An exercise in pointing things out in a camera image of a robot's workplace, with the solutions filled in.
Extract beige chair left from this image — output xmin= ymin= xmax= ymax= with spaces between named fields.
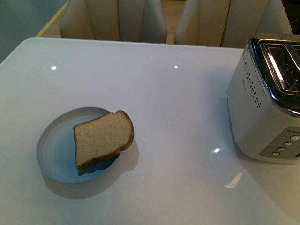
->
xmin=59 ymin=0 xmax=167 ymax=44

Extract white chrome toaster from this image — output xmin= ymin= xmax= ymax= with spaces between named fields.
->
xmin=226 ymin=33 xmax=300 ymax=164

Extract beige chair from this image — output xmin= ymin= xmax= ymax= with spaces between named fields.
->
xmin=174 ymin=0 xmax=293 ymax=48
xmin=59 ymin=0 xmax=167 ymax=44

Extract grey round plate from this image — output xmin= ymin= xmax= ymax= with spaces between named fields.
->
xmin=37 ymin=107 xmax=117 ymax=184

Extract beige chair right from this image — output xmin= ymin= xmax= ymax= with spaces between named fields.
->
xmin=174 ymin=0 xmax=293 ymax=48

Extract slice of bread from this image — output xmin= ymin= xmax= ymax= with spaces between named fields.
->
xmin=73 ymin=110 xmax=135 ymax=170

